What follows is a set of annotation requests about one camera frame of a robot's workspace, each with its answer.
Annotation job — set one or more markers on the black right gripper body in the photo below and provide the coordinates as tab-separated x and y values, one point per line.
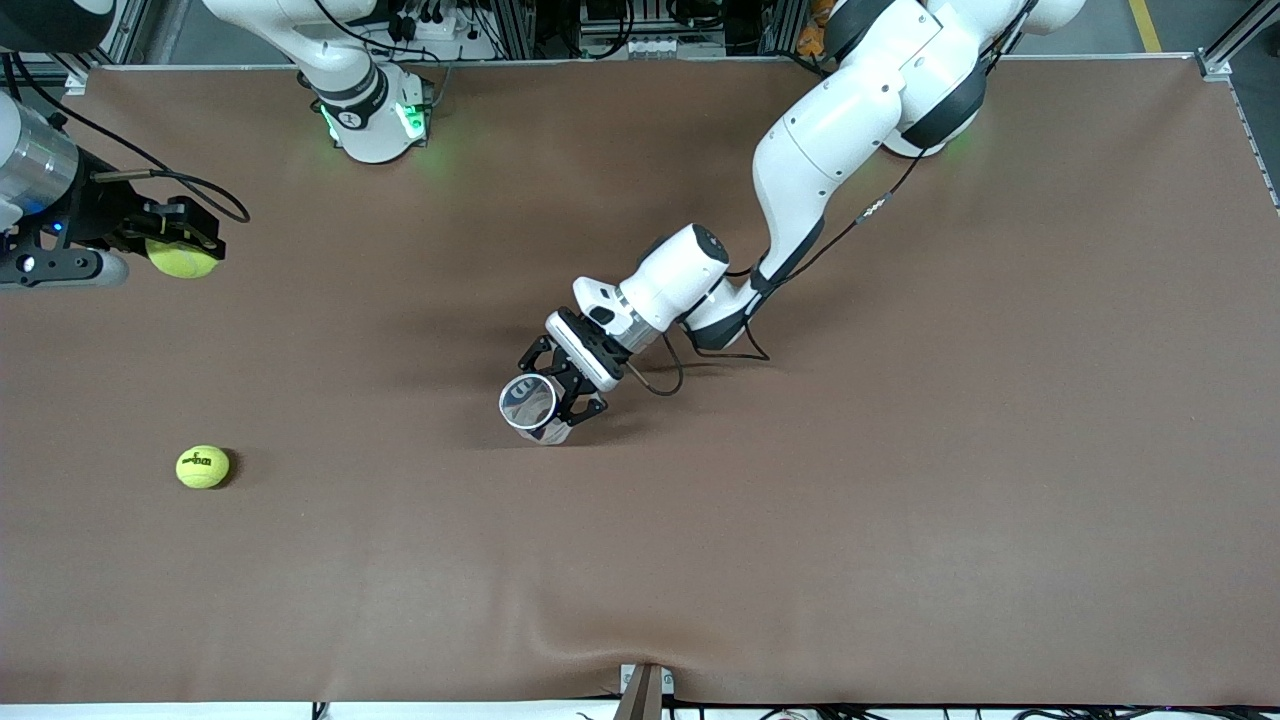
100	212

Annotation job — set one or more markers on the plain yellow tennis ball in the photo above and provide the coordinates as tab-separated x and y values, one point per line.
180	263

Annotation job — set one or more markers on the clear tennis ball can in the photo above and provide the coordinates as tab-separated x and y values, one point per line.
527	402

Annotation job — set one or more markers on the yellow tennis ball black print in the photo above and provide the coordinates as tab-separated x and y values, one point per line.
202	467

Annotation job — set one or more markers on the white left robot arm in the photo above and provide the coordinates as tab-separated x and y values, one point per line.
830	150

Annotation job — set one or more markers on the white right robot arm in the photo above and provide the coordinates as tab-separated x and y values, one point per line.
365	125

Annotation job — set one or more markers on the white corner clamp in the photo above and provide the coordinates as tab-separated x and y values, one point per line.
76	82
1213	68

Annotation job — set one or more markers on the white terminal block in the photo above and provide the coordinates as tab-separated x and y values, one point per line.
652	46

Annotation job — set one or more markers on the white power strip with plugs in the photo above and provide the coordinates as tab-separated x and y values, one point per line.
440	30

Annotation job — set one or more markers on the brown table mat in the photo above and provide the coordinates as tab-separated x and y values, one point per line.
900	500

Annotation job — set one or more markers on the black electronics box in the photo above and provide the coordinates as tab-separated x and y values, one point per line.
650	15

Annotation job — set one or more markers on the bag of orange items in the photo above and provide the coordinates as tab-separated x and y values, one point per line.
812	40

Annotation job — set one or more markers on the aluminium frame profile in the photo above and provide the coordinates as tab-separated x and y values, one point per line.
512	25
1235	35
782	25
125	30

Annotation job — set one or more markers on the grey metal post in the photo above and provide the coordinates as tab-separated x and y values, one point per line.
640	695

